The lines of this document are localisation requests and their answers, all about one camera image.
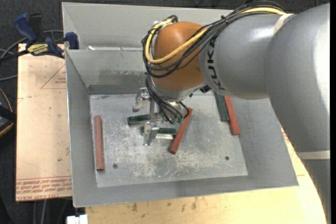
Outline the red-brown flat block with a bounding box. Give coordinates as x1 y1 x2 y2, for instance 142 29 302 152
93 115 106 172
167 107 193 155
224 95 241 136

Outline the dark green flat block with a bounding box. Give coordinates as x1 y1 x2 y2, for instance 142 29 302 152
127 115 177 140
213 91 230 122

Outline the brown cardboard board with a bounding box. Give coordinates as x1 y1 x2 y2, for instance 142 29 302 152
15 43 73 202

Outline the grey metal bin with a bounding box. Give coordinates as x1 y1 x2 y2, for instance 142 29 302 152
61 2 299 208

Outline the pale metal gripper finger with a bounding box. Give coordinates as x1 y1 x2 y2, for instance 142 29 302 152
142 121 160 146
132 87 151 113

